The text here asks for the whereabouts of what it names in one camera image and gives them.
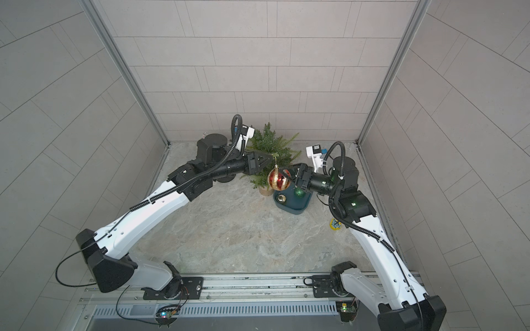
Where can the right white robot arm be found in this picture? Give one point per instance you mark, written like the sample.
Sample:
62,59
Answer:
338,181

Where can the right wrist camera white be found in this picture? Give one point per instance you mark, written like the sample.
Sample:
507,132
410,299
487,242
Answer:
316,154

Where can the left circuit board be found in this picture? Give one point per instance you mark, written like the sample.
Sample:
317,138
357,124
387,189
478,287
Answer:
166,315

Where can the red gold striped ornament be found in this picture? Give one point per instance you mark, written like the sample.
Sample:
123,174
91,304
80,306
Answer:
276,180

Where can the circuit board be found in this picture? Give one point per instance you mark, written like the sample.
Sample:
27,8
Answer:
347,310
166,315

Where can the teal plastic tray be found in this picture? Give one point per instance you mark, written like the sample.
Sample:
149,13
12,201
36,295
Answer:
294,205

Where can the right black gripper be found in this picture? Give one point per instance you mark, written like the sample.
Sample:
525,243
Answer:
304,178

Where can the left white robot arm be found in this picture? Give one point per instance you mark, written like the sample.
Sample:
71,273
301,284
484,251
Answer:
106,251

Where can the gold ball ornament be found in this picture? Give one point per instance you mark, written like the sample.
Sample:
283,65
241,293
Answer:
281,199

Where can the black microphone stand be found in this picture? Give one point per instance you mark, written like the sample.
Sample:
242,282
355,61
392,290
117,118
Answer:
225,179

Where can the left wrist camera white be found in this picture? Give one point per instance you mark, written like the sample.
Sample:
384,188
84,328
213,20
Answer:
246,134

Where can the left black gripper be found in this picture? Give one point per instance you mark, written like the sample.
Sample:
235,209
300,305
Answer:
250,162

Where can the metal base rail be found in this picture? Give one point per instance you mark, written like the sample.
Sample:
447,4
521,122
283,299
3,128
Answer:
269,285

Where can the small green christmas tree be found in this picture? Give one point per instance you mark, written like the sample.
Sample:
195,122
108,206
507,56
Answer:
268,142

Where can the yellow round sticker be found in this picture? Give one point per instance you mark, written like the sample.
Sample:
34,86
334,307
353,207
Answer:
335,224

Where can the right circuit board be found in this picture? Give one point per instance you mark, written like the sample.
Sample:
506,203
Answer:
347,310

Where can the green glitter ball ornament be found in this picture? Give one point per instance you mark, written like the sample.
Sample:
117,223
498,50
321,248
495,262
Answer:
298,192

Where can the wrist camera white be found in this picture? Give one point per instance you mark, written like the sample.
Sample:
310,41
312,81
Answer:
246,134
316,154

